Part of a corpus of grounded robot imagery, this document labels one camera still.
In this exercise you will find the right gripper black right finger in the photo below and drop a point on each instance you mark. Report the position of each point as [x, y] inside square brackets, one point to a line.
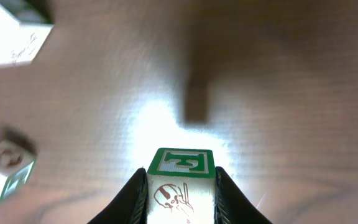
[231, 205]

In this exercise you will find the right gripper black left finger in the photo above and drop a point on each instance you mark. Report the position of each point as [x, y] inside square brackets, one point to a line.
[129, 206]

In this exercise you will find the green 4 number block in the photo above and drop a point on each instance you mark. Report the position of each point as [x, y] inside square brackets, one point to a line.
[16, 165]

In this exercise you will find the plain block blue side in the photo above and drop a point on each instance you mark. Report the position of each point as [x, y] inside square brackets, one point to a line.
[24, 27]

